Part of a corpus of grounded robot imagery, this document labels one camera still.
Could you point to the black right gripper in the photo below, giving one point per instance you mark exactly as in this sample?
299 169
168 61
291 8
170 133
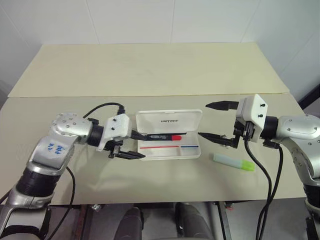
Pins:
237 136

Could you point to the black table frame bar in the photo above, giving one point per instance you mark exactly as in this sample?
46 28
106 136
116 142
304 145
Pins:
223 220

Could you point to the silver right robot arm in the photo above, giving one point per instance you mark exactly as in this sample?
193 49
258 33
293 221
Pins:
297 130

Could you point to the white plastic pencil case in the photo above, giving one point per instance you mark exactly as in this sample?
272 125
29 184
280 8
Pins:
170 135

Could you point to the black slanted bar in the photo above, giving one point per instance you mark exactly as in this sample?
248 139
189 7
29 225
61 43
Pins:
311 96

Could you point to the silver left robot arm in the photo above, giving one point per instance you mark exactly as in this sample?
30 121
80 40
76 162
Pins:
62 130

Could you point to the pale green highlighter marker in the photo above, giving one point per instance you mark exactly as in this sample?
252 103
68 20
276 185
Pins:
232 162

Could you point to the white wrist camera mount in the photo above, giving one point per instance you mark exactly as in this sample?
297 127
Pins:
256 112
117 128

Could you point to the dark grey rounded shape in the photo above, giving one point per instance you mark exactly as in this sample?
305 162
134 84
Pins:
133 222
192 220

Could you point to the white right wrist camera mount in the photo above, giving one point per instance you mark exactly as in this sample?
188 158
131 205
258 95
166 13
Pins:
256 112

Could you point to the black marker with red cap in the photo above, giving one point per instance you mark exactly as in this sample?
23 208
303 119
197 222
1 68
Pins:
162 137

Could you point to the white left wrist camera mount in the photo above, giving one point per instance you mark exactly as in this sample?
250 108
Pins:
117 128

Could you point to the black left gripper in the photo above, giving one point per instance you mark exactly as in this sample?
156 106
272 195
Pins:
114 146

